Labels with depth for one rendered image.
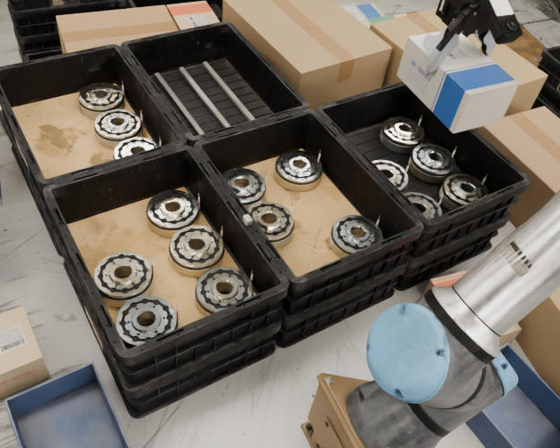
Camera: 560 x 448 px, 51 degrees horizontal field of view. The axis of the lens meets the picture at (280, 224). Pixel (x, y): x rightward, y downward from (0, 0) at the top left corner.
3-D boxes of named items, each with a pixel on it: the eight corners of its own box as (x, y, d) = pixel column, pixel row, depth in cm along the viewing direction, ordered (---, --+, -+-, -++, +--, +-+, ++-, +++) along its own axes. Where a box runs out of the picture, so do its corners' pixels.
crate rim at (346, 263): (424, 236, 112) (428, 228, 110) (292, 294, 100) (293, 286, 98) (310, 116, 133) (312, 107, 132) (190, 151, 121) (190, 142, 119)
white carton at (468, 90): (500, 122, 116) (519, 83, 109) (452, 133, 112) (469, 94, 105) (442, 66, 127) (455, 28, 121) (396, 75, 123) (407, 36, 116)
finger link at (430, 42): (412, 61, 115) (445, 22, 112) (429, 78, 112) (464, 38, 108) (404, 55, 113) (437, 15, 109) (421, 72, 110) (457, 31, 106)
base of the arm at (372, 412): (424, 475, 94) (474, 441, 91) (384, 482, 82) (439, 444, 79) (374, 393, 102) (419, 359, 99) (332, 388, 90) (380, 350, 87)
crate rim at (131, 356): (292, 294, 100) (293, 286, 98) (122, 370, 87) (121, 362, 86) (190, 151, 121) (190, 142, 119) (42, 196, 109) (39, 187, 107)
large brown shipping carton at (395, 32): (517, 132, 172) (548, 75, 157) (444, 163, 159) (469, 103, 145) (428, 61, 193) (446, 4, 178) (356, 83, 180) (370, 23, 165)
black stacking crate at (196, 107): (304, 148, 140) (310, 108, 132) (190, 184, 128) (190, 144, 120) (227, 60, 162) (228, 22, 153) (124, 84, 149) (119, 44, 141)
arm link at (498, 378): (465, 436, 90) (539, 385, 86) (428, 428, 80) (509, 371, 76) (423, 370, 97) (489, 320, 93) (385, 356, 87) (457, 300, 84)
